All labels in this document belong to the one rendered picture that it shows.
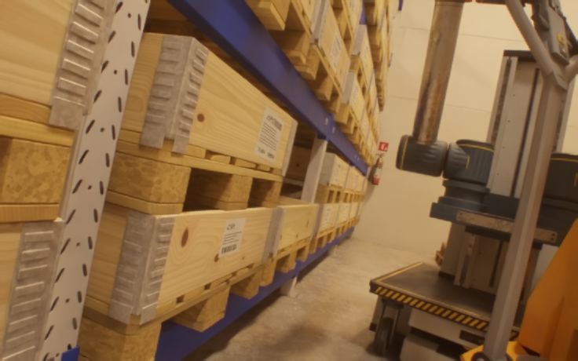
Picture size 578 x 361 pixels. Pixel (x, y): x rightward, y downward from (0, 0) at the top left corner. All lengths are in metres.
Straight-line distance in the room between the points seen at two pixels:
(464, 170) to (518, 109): 0.61
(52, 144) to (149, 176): 0.25
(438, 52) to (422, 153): 0.51
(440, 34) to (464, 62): 4.92
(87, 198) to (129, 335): 0.28
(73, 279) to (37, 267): 0.17
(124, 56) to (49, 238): 0.33
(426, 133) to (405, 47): 4.95
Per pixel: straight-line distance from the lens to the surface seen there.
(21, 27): 0.51
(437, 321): 1.86
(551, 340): 1.33
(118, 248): 0.80
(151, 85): 0.78
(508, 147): 2.53
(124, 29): 0.73
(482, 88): 6.91
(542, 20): 1.20
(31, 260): 0.58
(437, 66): 2.08
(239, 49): 1.10
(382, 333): 1.97
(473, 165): 2.14
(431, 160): 2.13
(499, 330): 1.16
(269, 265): 1.62
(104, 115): 0.70
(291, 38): 1.49
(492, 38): 7.20
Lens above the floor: 0.74
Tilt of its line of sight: level
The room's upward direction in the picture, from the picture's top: 13 degrees clockwise
